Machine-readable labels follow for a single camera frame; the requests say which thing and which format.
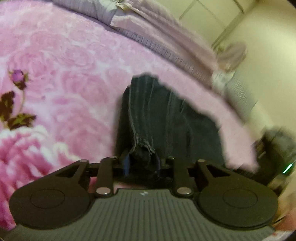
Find folded pink quilt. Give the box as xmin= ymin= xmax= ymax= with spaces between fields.
xmin=111 ymin=0 xmax=219 ymax=81

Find pink rose printed blanket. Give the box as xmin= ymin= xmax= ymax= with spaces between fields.
xmin=0 ymin=0 xmax=259 ymax=232

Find dark blue jeans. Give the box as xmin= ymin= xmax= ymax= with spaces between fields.
xmin=116 ymin=73 xmax=228 ymax=188

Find white striped duvet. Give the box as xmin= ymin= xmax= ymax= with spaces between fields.
xmin=211 ymin=70 xmax=234 ymax=93

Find cream panelled wardrobe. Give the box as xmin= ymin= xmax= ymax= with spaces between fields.
xmin=178 ymin=0 xmax=257 ymax=47

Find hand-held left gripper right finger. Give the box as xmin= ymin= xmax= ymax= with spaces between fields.
xmin=155 ymin=158 xmax=233 ymax=197

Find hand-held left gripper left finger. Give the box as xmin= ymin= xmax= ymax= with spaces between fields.
xmin=55 ymin=156 xmax=130 ymax=198

